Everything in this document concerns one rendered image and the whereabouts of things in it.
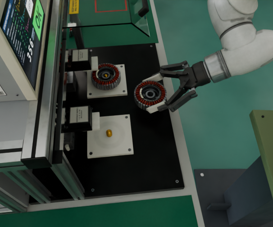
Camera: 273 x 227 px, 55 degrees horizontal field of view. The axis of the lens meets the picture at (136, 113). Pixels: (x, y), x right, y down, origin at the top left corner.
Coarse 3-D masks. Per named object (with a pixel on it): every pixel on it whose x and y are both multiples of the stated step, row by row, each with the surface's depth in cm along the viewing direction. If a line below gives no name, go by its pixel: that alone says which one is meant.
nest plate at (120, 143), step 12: (108, 120) 92; (120, 120) 92; (96, 132) 89; (120, 132) 89; (96, 144) 87; (108, 144) 87; (120, 144) 87; (132, 144) 87; (96, 156) 85; (108, 156) 85
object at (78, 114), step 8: (56, 112) 80; (72, 112) 77; (80, 112) 77; (88, 112) 77; (96, 112) 82; (72, 120) 76; (80, 120) 76; (88, 120) 76; (96, 120) 80; (64, 128) 77; (72, 128) 77; (80, 128) 77; (88, 128) 77; (96, 128) 79
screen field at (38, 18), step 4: (36, 0) 62; (36, 4) 61; (40, 4) 65; (36, 8) 61; (40, 8) 64; (36, 12) 61; (40, 12) 64; (36, 16) 61; (40, 16) 64; (36, 20) 60; (40, 20) 63; (36, 24) 60; (40, 24) 63; (36, 28) 60; (40, 28) 63; (36, 32) 60; (40, 32) 62
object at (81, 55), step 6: (72, 54) 90; (78, 54) 90; (84, 54) 90; (90, 54) 93; (60, 60) 91; (72, 60) 88; (78, 60) 88; (84, 60) 88; (90, 60) 91; (96, 60) 94; (72, 66) 89; (78, 66) 90; (84, 66) 90; (90, 66) 90; (96, 66) 92
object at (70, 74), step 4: (68, 72) 98; (72, 72) 98; (68, 76) 97; (72, 76) 97; (68, 80) 96; (72, 80) 96; (68, 84) 96; (72, 84) 96; (68, 88) 98; (72, 88) 98
